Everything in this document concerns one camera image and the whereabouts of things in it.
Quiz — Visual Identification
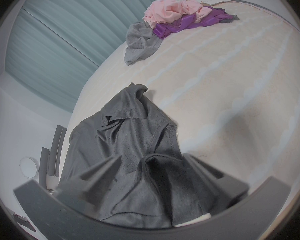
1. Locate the black T-shirt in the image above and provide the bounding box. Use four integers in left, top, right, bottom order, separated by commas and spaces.
56, 82, 213, 229

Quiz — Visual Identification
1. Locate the blue-green curtain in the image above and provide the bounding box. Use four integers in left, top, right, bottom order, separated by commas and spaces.
5, 8, 102, 113
24, 0, 177, 68

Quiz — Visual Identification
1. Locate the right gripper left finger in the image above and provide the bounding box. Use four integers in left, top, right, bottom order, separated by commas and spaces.
55, 156, 121, 207

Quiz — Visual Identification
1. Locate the purple garment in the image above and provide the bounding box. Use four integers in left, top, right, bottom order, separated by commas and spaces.
152, 5, 239, 39

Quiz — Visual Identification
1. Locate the bed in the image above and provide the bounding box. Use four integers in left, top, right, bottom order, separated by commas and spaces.
67, 0, 300, 224

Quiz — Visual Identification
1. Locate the grey garment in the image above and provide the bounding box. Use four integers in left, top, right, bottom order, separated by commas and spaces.
124, 21, 164, 66

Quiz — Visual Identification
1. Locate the round white mirror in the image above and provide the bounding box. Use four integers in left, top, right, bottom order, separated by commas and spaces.
19, 156, 38, 179

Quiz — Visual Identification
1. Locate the pink garment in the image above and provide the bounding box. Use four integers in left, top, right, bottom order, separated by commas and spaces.
143, 0, 204, 27

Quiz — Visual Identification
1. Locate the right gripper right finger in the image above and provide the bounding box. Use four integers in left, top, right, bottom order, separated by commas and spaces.
183, 153, 249, 209

